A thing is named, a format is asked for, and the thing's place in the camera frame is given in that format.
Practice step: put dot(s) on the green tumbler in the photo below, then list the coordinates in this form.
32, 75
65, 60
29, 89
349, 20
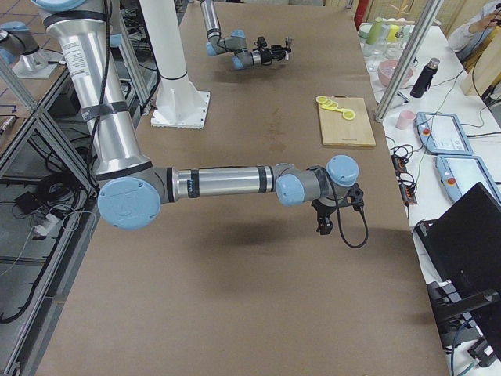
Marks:
374, 31

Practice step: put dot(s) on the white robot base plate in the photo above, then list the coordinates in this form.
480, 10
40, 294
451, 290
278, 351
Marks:
180, 105

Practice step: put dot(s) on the steel measuring jigger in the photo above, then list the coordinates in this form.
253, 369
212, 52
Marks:
288, 44

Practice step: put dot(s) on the yellow plastic spoon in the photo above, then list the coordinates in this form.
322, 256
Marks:
339, 110

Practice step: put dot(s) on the aluminium frame post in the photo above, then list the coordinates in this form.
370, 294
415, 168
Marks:
414, 43

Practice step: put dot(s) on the wooden cup rack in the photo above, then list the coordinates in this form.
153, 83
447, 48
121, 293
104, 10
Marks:
401, 13

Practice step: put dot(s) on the pink cup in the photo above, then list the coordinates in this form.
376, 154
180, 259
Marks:
405, 119

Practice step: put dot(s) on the black monitor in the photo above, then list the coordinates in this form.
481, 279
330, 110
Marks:
464, 247

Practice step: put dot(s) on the black thermos bottle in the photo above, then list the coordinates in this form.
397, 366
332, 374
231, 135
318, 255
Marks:
423, 82

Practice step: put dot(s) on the upper teach pendant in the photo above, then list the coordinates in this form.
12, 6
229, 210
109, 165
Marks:
442, 133

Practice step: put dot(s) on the pink bowl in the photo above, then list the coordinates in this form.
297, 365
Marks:
386, 70

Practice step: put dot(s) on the teach pendant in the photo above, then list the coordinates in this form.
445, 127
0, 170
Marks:
459, 173
442, 133

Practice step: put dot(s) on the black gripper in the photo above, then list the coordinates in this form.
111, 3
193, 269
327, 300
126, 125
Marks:
323, 209
267, 56

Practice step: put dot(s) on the lower teach pendant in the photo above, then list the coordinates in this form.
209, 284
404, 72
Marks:
459, 173

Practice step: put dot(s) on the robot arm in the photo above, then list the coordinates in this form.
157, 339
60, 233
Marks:
236, 43
223, 120

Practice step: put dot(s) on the wooden cutting board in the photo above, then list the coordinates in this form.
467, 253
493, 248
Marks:
336, 131

